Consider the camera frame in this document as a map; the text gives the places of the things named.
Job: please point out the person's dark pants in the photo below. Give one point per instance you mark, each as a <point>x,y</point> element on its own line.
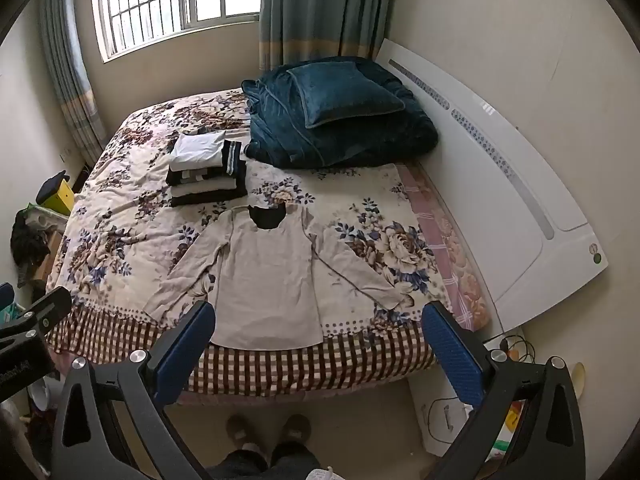
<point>265,462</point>

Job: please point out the floral bed blanket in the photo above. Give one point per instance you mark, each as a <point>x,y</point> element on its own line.
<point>125,210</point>

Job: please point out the beige long-sleeve shirt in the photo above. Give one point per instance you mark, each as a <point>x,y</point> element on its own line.
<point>265,285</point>

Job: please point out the white bed headboard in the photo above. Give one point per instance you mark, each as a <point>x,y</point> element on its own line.
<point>500,210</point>

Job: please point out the pink floral mattress pad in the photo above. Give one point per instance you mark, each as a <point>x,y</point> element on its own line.
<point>452,252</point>

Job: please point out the beige round object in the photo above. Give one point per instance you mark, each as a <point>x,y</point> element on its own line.
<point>579,380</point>

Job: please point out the dark striped folded garment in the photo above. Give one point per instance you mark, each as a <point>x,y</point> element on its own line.
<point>232,157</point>

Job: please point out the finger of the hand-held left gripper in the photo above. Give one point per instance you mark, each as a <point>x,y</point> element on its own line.
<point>46,311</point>
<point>5,296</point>

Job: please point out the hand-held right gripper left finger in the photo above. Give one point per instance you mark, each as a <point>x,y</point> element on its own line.
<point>184,351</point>

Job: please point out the black object on yellow box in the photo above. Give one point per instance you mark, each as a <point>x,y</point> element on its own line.
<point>52,184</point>

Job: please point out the stack of folded clothes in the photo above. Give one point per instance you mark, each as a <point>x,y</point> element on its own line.
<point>210,199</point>

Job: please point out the brown slipper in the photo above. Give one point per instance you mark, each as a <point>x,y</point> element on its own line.
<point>295,430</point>
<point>242,432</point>

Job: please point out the white plastic rack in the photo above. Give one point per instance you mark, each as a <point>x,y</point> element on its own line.
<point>47,217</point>

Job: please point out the teal folded quilt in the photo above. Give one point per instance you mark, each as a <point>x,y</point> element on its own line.
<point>370,140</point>

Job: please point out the yellow box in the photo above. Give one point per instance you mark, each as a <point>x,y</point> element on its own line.
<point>59,199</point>

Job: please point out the teal striped curtain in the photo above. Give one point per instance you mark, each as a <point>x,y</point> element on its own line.
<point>320,10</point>
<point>70,75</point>

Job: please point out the black white striped folded garment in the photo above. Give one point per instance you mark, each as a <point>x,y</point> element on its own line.
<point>186,176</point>

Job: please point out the cardboard box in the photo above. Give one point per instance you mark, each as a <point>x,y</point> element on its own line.
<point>47,260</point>

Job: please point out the barred window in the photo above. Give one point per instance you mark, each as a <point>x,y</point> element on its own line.
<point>165,0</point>

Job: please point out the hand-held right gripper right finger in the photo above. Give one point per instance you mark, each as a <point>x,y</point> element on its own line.
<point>451,356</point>

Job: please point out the white flat box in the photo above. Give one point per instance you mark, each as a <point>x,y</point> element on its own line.
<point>440,420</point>

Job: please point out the white folded shirt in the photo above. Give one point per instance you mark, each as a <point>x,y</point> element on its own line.
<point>197,150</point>

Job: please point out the colourful packet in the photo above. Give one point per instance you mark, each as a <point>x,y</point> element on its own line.
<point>511,425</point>

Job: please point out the dark heaped clothing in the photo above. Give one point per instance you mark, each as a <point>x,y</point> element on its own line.
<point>29,240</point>

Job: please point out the teal pillow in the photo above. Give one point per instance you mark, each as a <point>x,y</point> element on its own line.
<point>340,92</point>

